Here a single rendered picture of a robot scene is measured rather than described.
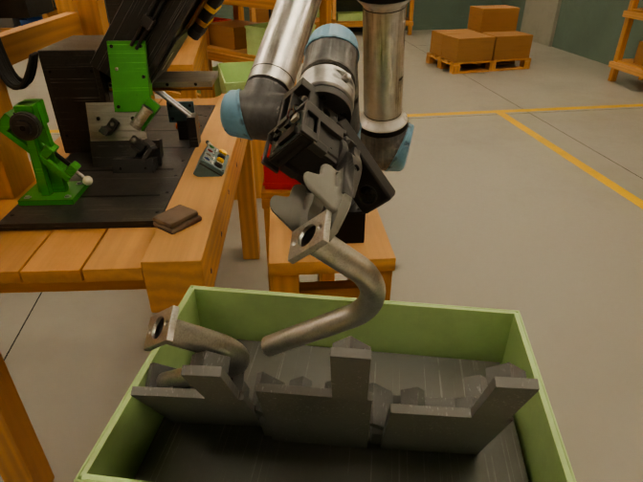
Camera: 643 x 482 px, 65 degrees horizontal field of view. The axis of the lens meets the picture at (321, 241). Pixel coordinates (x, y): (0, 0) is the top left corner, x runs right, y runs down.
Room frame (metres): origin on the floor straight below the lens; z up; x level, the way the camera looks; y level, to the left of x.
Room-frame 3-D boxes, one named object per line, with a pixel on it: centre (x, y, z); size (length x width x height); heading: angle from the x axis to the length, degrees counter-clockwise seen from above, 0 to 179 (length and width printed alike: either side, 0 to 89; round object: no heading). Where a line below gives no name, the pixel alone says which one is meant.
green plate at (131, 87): (1.64, 0.60, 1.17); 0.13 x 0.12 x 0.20; 3
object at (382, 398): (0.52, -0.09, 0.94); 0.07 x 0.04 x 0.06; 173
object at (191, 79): (1.79, 0.57, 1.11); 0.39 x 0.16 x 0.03; 93
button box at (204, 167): (1.53, 0.36, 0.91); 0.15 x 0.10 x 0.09; 3
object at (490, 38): (7.52, -2.22, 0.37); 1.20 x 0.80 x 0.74; 106
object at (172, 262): (1.72, 0.38, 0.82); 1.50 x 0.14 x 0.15; 3
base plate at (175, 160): (1.71, 0.66, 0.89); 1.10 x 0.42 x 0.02; 3
